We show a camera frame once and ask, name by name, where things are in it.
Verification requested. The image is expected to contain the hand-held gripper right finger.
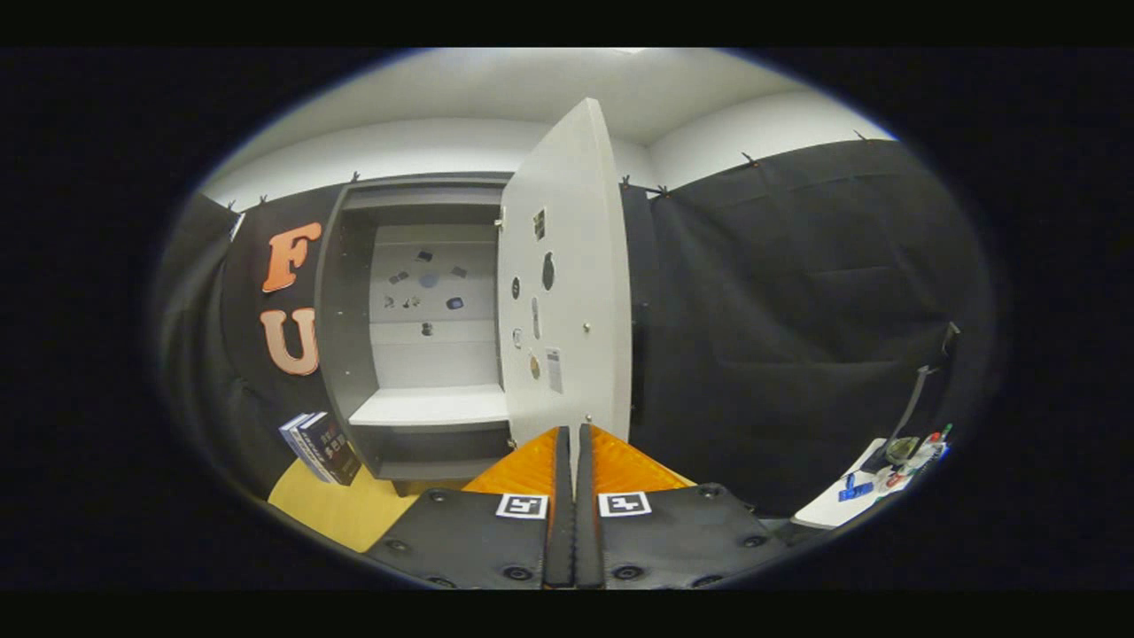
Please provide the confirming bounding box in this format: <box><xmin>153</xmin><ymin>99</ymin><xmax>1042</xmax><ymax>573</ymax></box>
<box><xmin>576</xmin><ymin>424</ymin><xmax>789</xmax><ymax>590</ymax></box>

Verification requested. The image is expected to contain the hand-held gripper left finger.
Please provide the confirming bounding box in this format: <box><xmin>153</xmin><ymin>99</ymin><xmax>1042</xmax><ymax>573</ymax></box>
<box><xmin>365</xmin><ymin>426</ymin><xmax>575</xmax><ymax>590</ymax></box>

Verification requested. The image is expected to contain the white cabinet shelf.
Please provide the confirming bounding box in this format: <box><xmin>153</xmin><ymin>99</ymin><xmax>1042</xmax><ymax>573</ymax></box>
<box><xmin>348</xmin><ymin>384</ymin><xmax>510</xmax><ymax>428</ymax></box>

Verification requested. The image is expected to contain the white side table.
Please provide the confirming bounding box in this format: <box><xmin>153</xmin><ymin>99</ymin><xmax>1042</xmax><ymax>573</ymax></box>
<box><xmin>791</xmin><ymin>425</ymin><xmax>953</xmax><ymax>530</ymax></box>

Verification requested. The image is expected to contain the dark blue book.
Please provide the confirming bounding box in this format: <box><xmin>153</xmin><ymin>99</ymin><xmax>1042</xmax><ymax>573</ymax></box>
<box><xmin>301</xmin><ymin>412</ymin><xmax>362</xmax><ymax>486</ymax></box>

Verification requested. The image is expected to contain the blue and white book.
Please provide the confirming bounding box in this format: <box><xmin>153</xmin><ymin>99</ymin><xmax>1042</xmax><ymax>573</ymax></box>
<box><xmin>279</xmin><ymin>413</ymin><xmax>333</xmax><ymax>484</ymax></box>

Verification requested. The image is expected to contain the grey cabinet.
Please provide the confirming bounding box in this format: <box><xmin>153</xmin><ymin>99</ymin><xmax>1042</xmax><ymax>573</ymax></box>
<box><xmin>315</xmin><ymin>173</ymin><xmax>652</xmax><ymax>497</ymax></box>

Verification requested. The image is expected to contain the black backdrop cloth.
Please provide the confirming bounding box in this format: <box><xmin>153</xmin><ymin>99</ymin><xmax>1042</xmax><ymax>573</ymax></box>
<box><xmin>155</xmin><ymin>137</ymin><xmax>993</xmax><ymax>519</ymax></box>

